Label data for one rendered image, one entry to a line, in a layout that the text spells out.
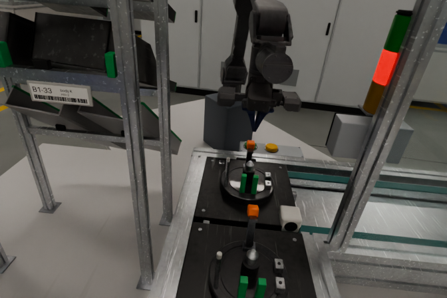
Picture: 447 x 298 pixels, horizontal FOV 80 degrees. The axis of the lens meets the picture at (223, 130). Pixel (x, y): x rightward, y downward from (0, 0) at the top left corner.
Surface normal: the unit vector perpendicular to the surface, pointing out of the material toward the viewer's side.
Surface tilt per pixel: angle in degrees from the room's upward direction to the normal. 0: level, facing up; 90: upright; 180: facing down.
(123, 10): 90
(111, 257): 0
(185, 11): 90
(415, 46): 90
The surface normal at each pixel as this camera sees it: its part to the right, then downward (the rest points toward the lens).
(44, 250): 0.07, -0.88
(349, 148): -0.07, 0.48
